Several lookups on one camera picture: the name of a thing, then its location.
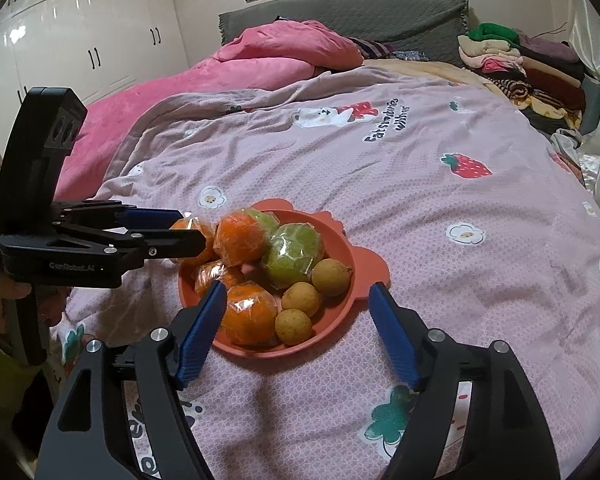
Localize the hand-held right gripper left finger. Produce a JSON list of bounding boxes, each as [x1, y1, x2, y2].
[[35, 281, 229, 480]]

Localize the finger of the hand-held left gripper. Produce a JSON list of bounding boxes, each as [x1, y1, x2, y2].
[[55, 225, 207, 261], [55, 200, 183, 231]]

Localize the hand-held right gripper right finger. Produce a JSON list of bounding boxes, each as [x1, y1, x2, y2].
[[367, 282, 553, 480]]

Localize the plastic-wrapped orange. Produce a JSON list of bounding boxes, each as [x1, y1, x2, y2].
[[220, 282, 279, 347], [195, 260, 246, 298], [170, 217, 216, 263], [213, 211, 273, 267]]

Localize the small brown round fruit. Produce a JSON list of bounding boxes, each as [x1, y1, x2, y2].
[[281, 281, 323, 317], [311, 258, 355, 293], [275, 309, 314, 347]]

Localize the plastic-wrapped green fruit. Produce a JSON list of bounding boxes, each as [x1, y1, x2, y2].
[[245, 209, 281, 241], [261, 223, 325, 290]]

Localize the orange plastic plate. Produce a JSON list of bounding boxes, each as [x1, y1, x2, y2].
[[177, 198, 392, 358]]

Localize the pink printed blanket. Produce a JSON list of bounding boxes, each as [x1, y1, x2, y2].
[[50, 67, 600, 480]]

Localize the plain pink fleece blanket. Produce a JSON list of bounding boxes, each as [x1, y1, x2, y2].
[[55, 20, 365, 201]]

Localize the white wardrobe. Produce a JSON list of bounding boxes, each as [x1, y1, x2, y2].
[[0, 0, 191, 151]]

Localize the pale crumpled cloth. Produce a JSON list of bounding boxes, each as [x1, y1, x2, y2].
[[550, 129, 583, 161]]

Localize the beige blanket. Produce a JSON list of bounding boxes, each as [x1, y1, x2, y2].
[[362, 59, 511, 96]]

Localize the striped pillow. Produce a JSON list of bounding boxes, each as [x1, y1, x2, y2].
[[347, 37, 396, 61]]

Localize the stack of folded clothes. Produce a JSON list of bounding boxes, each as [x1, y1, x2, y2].
[[457, 22, 588, 133]]

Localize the grey padded headboard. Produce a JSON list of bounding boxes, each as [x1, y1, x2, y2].
[[217, 0, 470, 68]]

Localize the grey pillow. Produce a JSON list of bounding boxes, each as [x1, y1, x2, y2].
[[580, 77, 600, 136]]

